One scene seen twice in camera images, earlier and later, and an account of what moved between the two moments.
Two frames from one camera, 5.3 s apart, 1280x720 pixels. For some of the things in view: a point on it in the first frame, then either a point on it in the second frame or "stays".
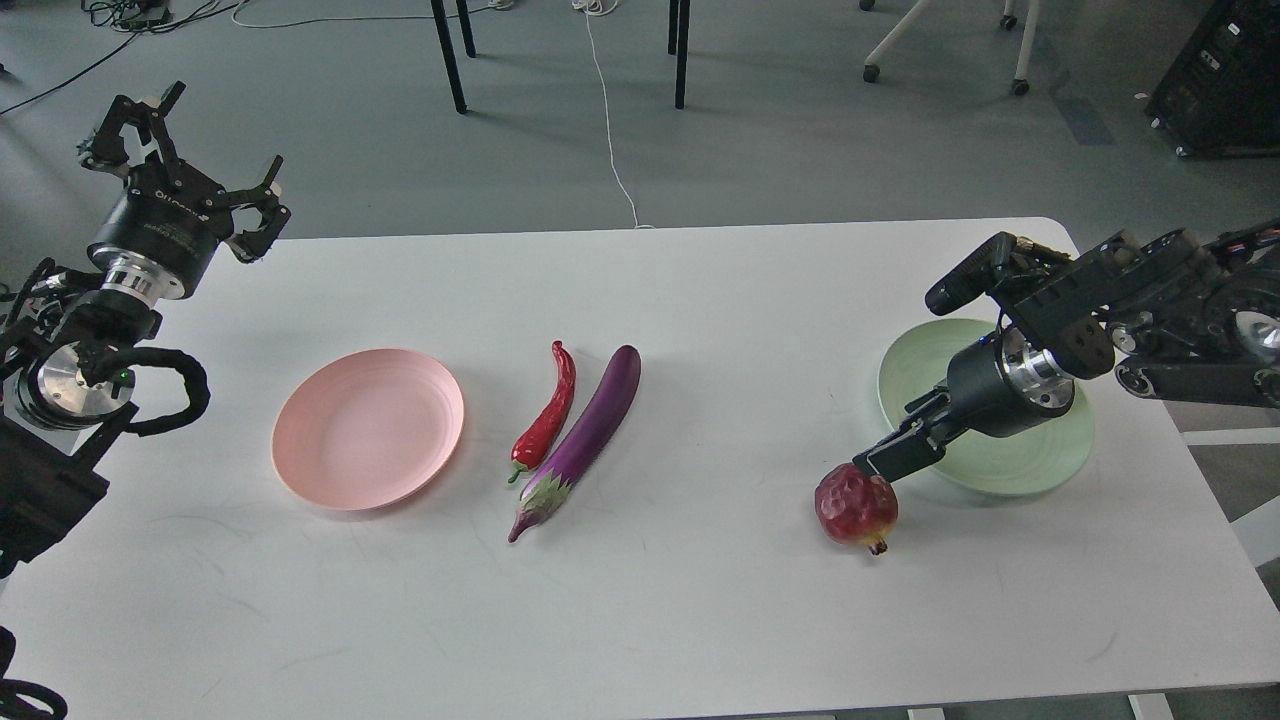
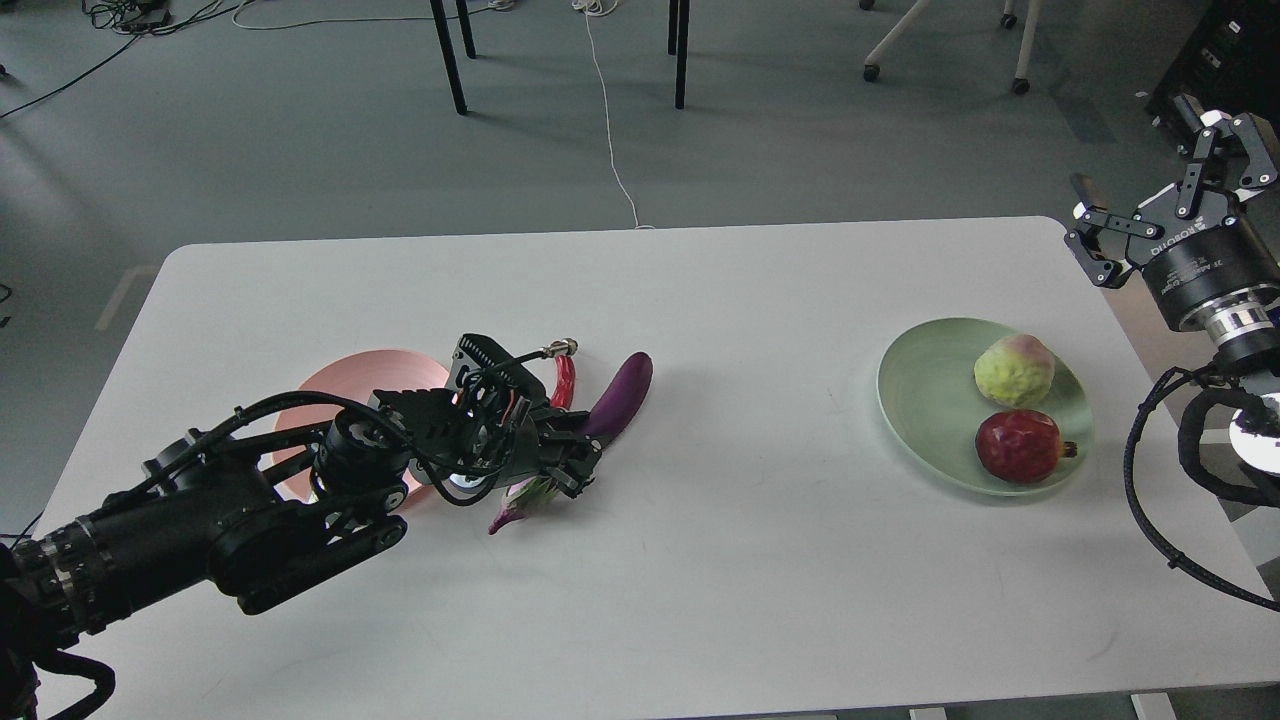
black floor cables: [137, 16] stays
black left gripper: [161, 236] -> [533, 439]
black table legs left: [448, 48] stays
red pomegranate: [854, 507] -> [1021, 446]
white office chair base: [1020, 86] stays
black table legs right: [681, 55] stays
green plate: [1024, 463] stays
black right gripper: [1000, 386] -> [1195, 243]
